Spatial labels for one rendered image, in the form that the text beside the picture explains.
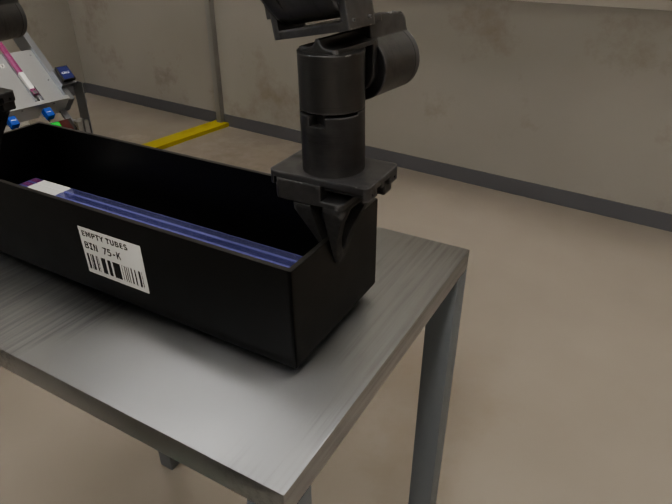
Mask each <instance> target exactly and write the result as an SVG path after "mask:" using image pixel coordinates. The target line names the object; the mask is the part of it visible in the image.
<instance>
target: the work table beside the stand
mask: <svg viewBox="0 0 672 504"><path fill-rule="evenodd" d="M468 258H469V249H465V248H461V247H457V246H453V245H449V244H445V243H441V242H437V241H433V240H429V239H425V238H421V237H417V236H413V235H409V234H405V233H401V232H397V231H393V230H389V229H385V228H381V227H377V235H376V267H375V283H374V285H373V286H372V287H371V288H370V289H369V290H368V291H367V292H366V293H365V294H364V295H363V297H362V298H361V299H360V300H359V301H358V302H357V303H356V304H355V305H354V306H353V307H352V309H351V310H350V311H349V312H348V313H347V314H346V315H345V316H344V317H343V318H342V320H341V321H340V322H339V323H338V324H337V325H336V326H335V327H334V328H333V329H332V330H331V332H330V333H329V334H328V335H327V336H326V337H325V338H324V339H323V340H322V341H321V342H320V344H319V345H318V346H317V347H316V348H315V349H314V350H313V351H312V352H311V353H310V355H309V356H308V357H307V358H306V359H305V360H304V361H303V362H302V363H301V364H300V365H299V367H298V368H293V367H290V366H288V365H285V364H283V363H280V362H278V361H275V360H273V359H270V358H268V357H265V356H263V355H260V354H258V353H255V352H253V351H250V350H248V349H245V348H242V347H240V346H237V345H235V344H232V343H230V342H227V341H225V340H222V339H220V338H217V337H215V336H212V335H210V334H207V333H205V332H202V331H200V330H197V329H195V328H192V327H190V326H187V325H185V324H182V323H180V322H177V321H175V320H172V319H169V318H167V317H164V316H162V315H159V314H157V313H154V312H152V311H149V310H147V309H144V308H142V307H139V306H137V305H134V304H132V303H129V302H127V301H124V300H122V299H119V298H117V297H114V296H112V295H109V294H107V293H104V292H102V291H99V290H96V289H94V288H91V287H89V286H86V285H84V284H81V283H79V282H76V281H74V280H71V279H69V278H66V277H64V276H61V275H59V274H56V273H54V272H51V271H49V270H46V269H44V268H41V267H39V266H36V265H34V264H31V263H28V262H26V261H23V260H21V259H18V258H16V257H13V256H11V255H8V254H6V253H3V252H1V251H0V366H1V367H3V368H5V369H7V370H9V371H11V372H12V373H14V374H16V375H18V376H20V377H22V378H24V379H25V380H27V381H29V382H31V383H33V384H35V385H37V386H38V387H40V388H42V389H44V390H46V391H48V392H50V393H51V394H53V395H55V396H57V397H59V398H61V399H63V400H64V401H66V402H68V403H70V404H72V405H74V406H76V407H77V408H79V409H81V410H83V411H85V412H87V413H89V414H90V415H92V416H94V417H96V418H98V419H100V420H102V421H103V422H105V423H107V424H109V425H111V426H113V427H115V428H116V429H118V430H120V431H122V432H124V433H126V434H128V435H129V436H131V437H133V438H135V439H137V440H139V441H141V442H142V443H144V444H146V445H148V446H150V447H152V448H154V449H155V450H157V451H158V453H159V457H160V462H161V464H162V465H164V466H165V467H167V468H169V469H171V470H173V469H174V468H175V467H176V466H177V465H178V464H179V463H181V464H183V465H185V466H187V467H189V468H191V469H193V470H194V471H196V472H198V473H200V474H202V475H204V476H206V477H207V478H209V479H211V480H213V481H215V482H217V483H219V484H220V485H222V486H224V487H226V488H228V489H230V490H232V491H233V492H235V493H237V494H239V495H241V496H243V497H245V498H246V499H247V504H312V495H311V483H312V482H313V481H314V479H315V478H316V476H317V475H318V474H319V472H320V471H321V469H322V468H323V467H324V465H325V464H326V463H327V461H328V460H329V458H330V457H331V456H332V454H333V453H334V451H335V450H336V449H337V447H338V446H339V445H340V443H341V442H342V440H343V439H344V438H345V436H346V435H347V433H348V432H349V431H350V429H351V428H352V426H353V425H354V424H355V422H356V421H357V420H358V418H359V417H360V415H361V414H362V413H363V411H364V410H365V408H366V407H367V406H368V404H369V403H370V402H371V400H372V399H373V397H374V396H375V395H376V393H377V392H378V390H379V389H380V388H381V386H382V385H383V383H384V382H385V381H386V379H387V378H388V377H389V375H390V374H391V372H392V371H393V370H394V368H395V367H396V365H397V364H398V363H399V361H400V360H401V359H402V357H403V356H404V354H405V353H406V352H407V350H408V349H409V347H410V346H411V345H412V343H413V342H414V341H415V339H416V338H417V336H418V335H419V334H420V332H421V331H422V329H423V328H424V327H425V335H424V345H423V356H422V366H421V377H420V387H419V397H418V408H417V418H416V429H415V439H414V450H413V460H412V471H411V481H410V492H409V502H408V504H436V500H437V492H438V485H439V477H440V470H441V462H442V454H443V447H444V439H445V432H446V424H447V417H448V409H449V401H450V394H451V386H452V379H453V371H454V364H455V356H456V348H457V341H458V333H459V326H460V318H461V311H462V303H463V295H464V288H465V280H466V273H467V265H468Z"/></svg>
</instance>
